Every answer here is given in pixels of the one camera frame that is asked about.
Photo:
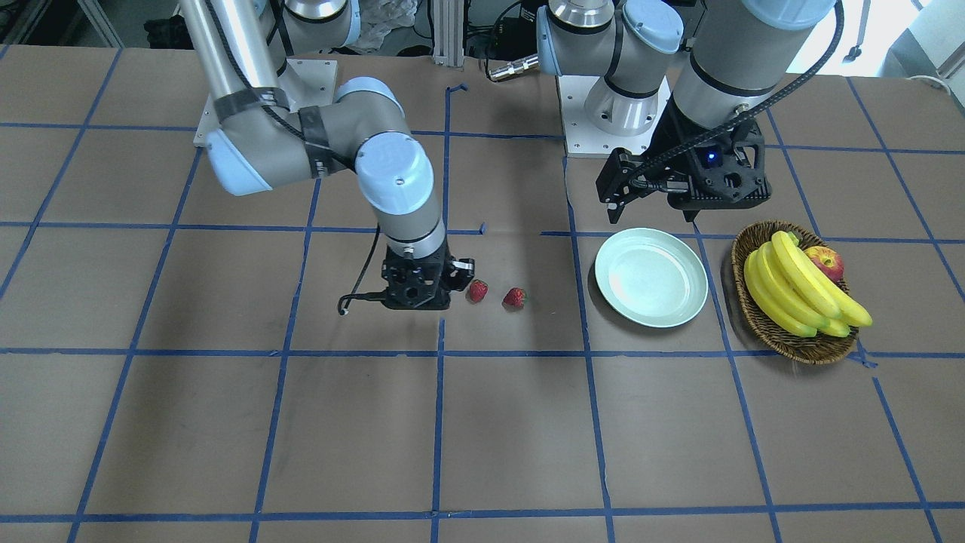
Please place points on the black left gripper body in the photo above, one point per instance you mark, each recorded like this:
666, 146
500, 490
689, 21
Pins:
676, 133

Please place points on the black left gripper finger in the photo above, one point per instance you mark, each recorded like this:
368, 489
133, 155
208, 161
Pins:
618, 185

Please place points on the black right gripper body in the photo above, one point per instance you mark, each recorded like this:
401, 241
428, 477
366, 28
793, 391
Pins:
457, 274

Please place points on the red strawberry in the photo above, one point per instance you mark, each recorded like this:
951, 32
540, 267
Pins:
515, 298
477, 291

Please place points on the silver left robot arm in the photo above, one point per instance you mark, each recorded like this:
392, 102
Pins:
746, 57

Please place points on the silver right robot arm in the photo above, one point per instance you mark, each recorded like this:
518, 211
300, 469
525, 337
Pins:
273, 128

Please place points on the light green plate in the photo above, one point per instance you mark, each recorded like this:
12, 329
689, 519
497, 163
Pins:
651, 278

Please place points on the yellow banana bunch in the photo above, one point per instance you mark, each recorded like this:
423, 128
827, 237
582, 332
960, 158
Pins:
796, 295

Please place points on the red apple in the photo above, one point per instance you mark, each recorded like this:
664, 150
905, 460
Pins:
826, 260

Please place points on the aluminium frame post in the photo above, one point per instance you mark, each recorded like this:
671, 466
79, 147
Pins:
448, 26

